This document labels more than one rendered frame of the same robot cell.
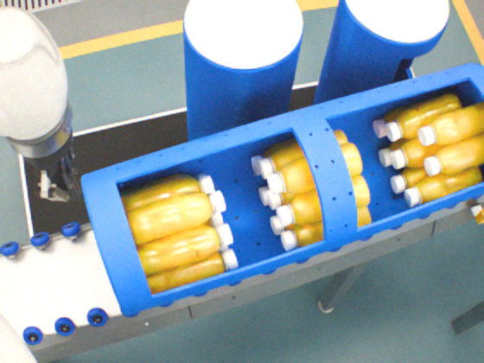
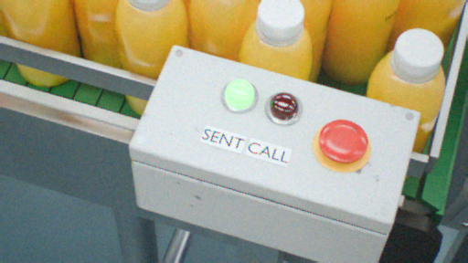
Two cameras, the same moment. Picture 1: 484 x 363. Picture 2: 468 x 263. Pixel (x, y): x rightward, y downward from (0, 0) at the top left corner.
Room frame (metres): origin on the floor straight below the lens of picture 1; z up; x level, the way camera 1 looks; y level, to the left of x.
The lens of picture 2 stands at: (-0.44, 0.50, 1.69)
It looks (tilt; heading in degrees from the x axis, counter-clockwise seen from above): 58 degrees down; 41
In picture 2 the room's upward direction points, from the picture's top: 2 degrees clockwise
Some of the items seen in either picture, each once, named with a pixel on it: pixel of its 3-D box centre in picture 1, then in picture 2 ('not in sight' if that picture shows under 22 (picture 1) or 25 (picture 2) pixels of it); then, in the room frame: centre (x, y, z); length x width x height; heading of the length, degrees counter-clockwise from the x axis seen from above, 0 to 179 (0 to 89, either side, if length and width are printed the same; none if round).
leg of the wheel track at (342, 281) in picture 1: (341, 282); not in sight; (0.59, -0.33, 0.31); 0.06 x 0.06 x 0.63; 25
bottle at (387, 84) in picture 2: not in sight; (398, 111); (0.01, 0.69, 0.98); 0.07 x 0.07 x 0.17
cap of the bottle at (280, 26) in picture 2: not in sight; (280, 16); (-0.04, 0.79, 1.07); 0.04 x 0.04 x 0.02
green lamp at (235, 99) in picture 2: not in sight; (239, 92); (-0.14, 0.75, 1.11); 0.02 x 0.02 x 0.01
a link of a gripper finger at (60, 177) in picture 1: (54, 172); not in sight; (0.35, 0.25, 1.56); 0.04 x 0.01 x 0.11; 93
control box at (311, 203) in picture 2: not in sight; (272, 161); (-0.14, 0.71, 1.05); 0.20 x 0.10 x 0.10; 115
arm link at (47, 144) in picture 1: (35, 117); not in sight; (0.36, 0.25, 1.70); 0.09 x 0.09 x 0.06
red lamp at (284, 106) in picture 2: not in sight; (283, 105); (-0.12, 0.72, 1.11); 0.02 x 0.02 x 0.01
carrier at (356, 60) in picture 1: (366, 83); not in sight; (1.13, -0.34, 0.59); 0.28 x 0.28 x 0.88
